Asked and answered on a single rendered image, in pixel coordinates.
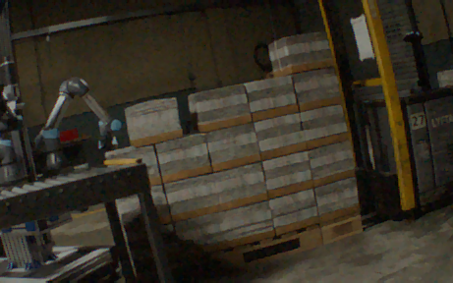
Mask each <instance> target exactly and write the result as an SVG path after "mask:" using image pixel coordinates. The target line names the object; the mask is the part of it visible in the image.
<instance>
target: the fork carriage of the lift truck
mask: <svg viewBox="0 0 453 283"><path fill-rule="evenodd" d="M353 168H354V169H355V176H353V177H356V178H355V179H356V182H357V184H356V185H357V191H358V202H359V205H360V207H362V206H363V207H366V208H368V211H369V212H371V211H372V212H376V211H380V212H382V213H383V214H384V216H386V217H389V218H395V217H396V216H399V211H398V201H397V196H396V195H397V192H396V187H395V177H394V172H391V171H380V170H375V169H369V168H365V167H359V166H355V167H353Z"/></svg>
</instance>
